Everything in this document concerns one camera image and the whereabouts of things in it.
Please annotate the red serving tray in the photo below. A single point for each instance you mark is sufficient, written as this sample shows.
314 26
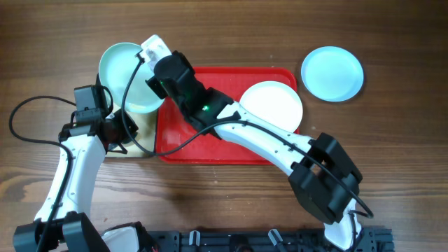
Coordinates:
173 130

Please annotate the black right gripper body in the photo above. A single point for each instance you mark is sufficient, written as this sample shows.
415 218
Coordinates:
154 84

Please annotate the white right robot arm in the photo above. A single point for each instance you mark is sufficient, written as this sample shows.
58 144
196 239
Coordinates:
323 177

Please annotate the white plate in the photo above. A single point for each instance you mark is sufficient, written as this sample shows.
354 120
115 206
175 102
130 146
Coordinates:
274 102

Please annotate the light blue plate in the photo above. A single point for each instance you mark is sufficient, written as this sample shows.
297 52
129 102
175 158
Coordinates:
332 74
115 69

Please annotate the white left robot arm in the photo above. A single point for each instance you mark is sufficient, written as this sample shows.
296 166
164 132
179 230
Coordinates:
64 216

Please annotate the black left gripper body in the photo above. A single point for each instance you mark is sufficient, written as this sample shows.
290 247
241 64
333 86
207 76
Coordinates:
124 136

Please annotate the black soapy water tray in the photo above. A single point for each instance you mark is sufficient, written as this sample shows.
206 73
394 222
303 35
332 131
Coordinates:
143 140

